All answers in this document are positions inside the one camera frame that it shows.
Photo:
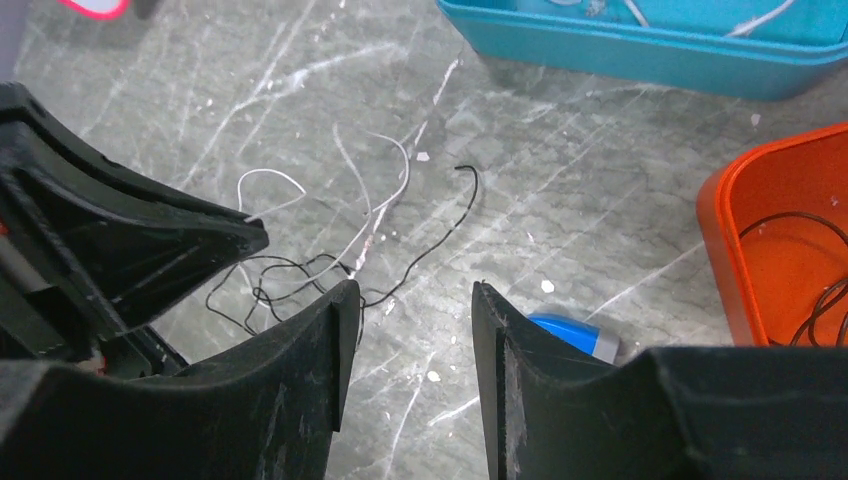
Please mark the orange plastic box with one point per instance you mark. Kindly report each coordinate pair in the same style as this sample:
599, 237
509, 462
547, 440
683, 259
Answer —
774, 222

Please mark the pink-framed whiteboard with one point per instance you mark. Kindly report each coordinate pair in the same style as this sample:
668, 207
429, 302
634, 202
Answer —
108, 10

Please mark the teal plastic box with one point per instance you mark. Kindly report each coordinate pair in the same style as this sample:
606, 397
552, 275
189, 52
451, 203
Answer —
743, 68

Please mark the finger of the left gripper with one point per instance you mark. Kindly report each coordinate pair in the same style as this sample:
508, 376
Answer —
91, 250

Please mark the blue white small block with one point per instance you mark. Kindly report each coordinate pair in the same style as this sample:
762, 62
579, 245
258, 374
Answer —
599, 343

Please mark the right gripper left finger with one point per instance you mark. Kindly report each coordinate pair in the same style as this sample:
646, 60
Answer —
264, 409

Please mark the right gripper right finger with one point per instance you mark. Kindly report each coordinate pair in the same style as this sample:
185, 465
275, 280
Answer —
551, 411

